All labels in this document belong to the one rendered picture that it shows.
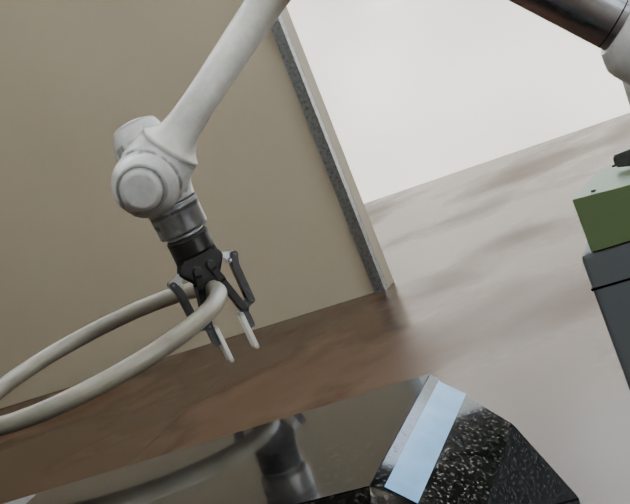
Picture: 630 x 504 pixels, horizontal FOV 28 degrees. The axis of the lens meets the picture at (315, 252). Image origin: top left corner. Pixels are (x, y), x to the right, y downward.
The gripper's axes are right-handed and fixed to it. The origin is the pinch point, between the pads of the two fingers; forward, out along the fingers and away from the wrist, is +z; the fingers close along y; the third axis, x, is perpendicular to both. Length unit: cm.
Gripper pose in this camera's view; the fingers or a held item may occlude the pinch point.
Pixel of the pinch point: (235, 337)
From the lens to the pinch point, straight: 219.9
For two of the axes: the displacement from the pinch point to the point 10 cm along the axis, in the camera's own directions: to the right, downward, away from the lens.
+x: 3.3, 0.4, -9.4
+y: -8.5, 4.5, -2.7
